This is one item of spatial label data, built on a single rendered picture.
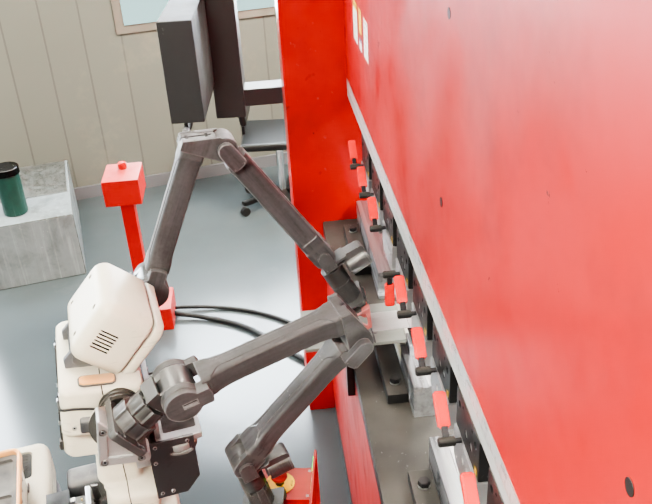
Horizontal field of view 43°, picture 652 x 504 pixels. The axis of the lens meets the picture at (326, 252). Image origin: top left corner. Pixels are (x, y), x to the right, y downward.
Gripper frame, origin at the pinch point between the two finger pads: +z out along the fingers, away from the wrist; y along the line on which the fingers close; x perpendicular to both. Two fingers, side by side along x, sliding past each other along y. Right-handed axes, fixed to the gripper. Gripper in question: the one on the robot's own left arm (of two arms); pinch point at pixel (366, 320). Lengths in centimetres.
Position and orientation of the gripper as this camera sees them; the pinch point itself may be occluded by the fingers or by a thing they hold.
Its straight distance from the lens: 220.7
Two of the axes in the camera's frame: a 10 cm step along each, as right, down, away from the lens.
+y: -1.1, -5.0, 8.6
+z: 4.9, 7.2, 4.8
